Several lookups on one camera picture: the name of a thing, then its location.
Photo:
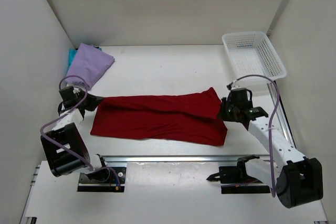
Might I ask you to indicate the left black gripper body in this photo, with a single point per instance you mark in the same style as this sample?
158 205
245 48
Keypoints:
80 95

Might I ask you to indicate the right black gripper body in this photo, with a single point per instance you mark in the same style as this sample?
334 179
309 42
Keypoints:
233 109

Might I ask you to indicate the red t shirt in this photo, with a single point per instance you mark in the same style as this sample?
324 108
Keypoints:
188 118

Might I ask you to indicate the lilac t shirt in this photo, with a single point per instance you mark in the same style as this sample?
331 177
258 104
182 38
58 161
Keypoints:
90 76

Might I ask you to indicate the teal t shirt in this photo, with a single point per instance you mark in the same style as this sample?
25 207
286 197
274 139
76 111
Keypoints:
84 56

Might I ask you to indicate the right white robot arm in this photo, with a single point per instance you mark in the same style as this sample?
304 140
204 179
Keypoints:
292 177

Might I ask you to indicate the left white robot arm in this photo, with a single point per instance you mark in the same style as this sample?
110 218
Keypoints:
63 145

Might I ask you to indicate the white plastic basket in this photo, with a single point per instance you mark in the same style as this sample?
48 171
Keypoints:
253 57

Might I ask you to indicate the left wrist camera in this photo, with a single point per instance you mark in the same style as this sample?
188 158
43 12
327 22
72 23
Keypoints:
76 89

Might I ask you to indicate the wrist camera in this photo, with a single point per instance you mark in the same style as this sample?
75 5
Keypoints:
76 89
232 85

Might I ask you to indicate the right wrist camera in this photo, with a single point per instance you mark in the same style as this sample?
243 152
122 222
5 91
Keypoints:
232 85

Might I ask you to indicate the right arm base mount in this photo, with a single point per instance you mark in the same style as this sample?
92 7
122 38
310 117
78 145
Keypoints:
234 179

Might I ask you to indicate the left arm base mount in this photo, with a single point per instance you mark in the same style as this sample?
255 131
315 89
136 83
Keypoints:
110 178

